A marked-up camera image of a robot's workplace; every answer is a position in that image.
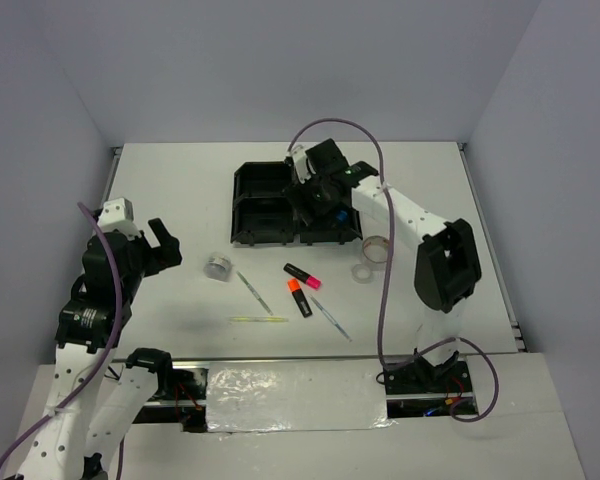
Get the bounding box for blue cap black highlighter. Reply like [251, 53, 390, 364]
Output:
[331, 210, 349, 228]

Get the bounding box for large brown-core tape roll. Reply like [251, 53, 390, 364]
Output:
[361, 235, 390, 269]

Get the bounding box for pink cap black highlighter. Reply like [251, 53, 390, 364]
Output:
[283, 263, 322, 290]

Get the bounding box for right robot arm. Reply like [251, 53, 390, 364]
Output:
[284, 139, 482, 391]

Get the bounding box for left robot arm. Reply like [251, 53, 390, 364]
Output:
[15, 217, 182, 479]

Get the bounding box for silver tape roll in case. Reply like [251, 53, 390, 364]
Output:
[203, 252, 233, 282]

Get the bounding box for black four-compartment organizer tray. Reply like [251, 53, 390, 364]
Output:
[230, 161, 362, 247]

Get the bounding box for small clear tape roll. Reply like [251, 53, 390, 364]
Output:
[351, 264, 374, 284]

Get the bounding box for clear pen grey stripes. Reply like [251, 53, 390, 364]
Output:
[236, 270, 274, 316]

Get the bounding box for yellow-green clear pen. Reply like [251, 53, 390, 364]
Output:
[228, 316, 289, 323]

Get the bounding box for clear pen blue ink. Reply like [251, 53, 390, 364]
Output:
[310, 295, 353, 342]

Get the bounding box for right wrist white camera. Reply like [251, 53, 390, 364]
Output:
[287, 145, 312, 184]

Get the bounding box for wrist white camera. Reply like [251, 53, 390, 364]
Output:
[287, 145, 312, 184]
[97, 197, 136, 235]

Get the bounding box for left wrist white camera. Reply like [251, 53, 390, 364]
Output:
[97, 197, 136, 235]

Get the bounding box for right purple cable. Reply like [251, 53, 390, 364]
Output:
[288, 118, 500, 424]

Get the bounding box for purple cable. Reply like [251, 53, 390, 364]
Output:
[288, 118, 500, 424]
[0, 202, 126, 480]

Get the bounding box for aluminium rail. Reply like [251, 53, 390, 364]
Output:
[104, 355, 421, 411]

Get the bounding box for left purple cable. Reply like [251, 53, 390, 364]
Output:
[0, 202, 126, 480]

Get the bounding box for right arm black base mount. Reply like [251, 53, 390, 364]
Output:
[376, 360, 473, 396]

